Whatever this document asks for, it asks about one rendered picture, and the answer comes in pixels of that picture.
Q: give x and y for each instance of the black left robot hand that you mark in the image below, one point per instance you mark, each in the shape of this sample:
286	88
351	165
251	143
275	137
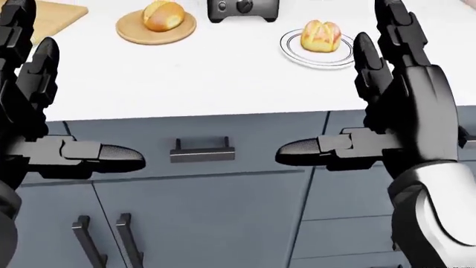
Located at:
35	117

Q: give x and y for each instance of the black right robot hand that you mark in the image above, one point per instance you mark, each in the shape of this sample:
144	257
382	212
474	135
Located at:
413	111

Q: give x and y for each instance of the wooden cutting board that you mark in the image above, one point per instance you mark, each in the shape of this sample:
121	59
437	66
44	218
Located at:
50	19

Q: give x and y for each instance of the white plate with dark rings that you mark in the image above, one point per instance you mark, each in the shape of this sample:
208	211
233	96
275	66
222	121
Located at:
316	53

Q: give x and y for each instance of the scored golden bread roll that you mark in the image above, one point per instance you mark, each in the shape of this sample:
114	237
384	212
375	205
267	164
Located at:
320	35

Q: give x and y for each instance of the round wooden plate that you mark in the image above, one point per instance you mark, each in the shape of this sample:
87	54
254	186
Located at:
156	29

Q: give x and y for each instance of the black toaster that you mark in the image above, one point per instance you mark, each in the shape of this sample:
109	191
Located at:
243	9

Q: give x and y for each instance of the grey kitchen cabinet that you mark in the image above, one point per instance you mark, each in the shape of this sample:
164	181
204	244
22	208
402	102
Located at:
223	201

